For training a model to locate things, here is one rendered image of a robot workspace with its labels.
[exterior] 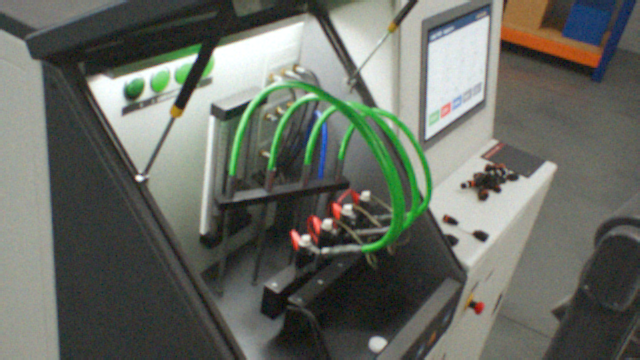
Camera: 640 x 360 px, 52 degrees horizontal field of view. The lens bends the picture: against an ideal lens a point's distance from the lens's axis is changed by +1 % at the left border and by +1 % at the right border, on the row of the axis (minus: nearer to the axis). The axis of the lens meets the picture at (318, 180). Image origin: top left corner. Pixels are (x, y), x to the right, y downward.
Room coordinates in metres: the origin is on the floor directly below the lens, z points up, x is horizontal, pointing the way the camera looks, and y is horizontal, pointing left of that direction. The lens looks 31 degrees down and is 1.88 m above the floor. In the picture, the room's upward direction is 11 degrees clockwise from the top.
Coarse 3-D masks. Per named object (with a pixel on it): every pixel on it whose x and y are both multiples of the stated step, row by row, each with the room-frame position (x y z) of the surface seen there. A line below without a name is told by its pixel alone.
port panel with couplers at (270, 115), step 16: (288, 48) 1.42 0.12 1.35; (272, 64) 1.37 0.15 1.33; (288, 64) 1.42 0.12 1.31; (272, 80) 1.36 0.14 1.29; (288, 80) 1.43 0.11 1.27; (272, 96) 1.38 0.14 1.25; (288, 96) 1.44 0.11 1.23; (272, 112) 1.39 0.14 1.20; (272, 128) 1.40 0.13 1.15; (256, 144) 1.35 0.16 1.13; (272, 144) 1.41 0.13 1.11; (288, 144) 1.43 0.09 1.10; (256, 160) 1.36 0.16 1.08
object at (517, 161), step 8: (496, 144) 1.91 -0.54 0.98; (504, 144) 1.92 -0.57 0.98; (488, 152) 1.84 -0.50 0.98; (496, 152) 1.86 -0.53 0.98; (504, 152) 1.87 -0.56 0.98; (512, 152) 1.88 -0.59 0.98; (520, 152) 1.89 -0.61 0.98; (488, 160) 1.79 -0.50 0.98; (496, 160) 1.80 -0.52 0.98; (504, 160) 1.81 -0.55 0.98; (512, 160) 1.82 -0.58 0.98; (520, 160) 1.83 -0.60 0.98; (528, 160) 1.84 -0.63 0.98; (536, 160) 1.85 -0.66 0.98; (544, 160) 1.86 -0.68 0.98; (512, 168) 1.77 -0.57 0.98; (520, 168) 1.78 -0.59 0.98; (528, 168) 1.79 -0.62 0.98; (536, 168) 1.80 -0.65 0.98; (528, 176) 1.74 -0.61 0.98
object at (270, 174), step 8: (304, 96) 1.18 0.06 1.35; (312, 96) 1.17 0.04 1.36; (296, 104) 1.18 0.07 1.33; (344, 104) 1.13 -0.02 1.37; (288, 112) 1.19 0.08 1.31; (288, 120) 1.19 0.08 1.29; (360, 120) 1.11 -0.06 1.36; (280, 128) 1.20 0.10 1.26; (368, 128) 1.10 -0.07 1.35; (280, 136) 1.20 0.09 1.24; (376, 136) 1.10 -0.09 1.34; (272, 152) 1.20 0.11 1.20; (384, 152) 1.08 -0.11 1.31; (272, 160) 1.20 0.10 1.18; (272, 168) 1.20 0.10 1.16; (392, 168) 1.07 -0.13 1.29; (272, 176) 1.20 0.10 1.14; (272, 184) 1.20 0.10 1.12; (400, 184) 1.07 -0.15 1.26; (400, 192) 1.06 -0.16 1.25; (400, 200) 1.06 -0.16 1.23; (400, 208) 1.05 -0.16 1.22; (400, 216) 1.05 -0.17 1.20; (400, 224) 1.05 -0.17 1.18; (392, 240) 1.05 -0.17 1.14
